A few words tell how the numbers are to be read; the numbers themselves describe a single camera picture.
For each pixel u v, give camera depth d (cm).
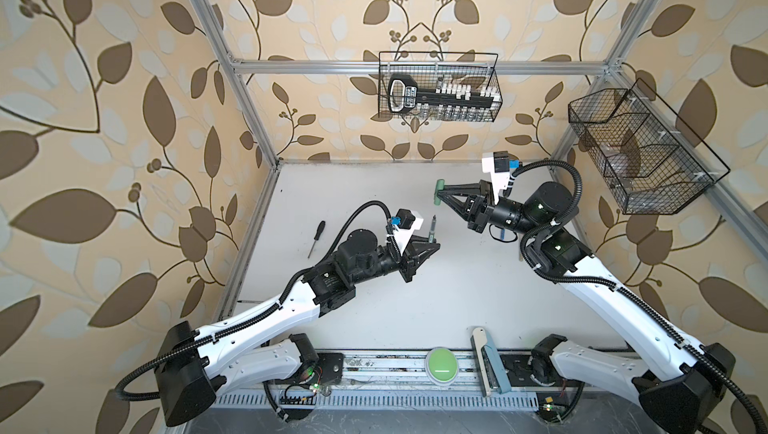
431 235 63
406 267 57
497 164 51
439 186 57
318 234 99
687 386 36
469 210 55
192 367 39
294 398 74
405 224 56
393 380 74
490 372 72
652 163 72
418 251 65
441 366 75
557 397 72
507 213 54
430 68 91
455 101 83
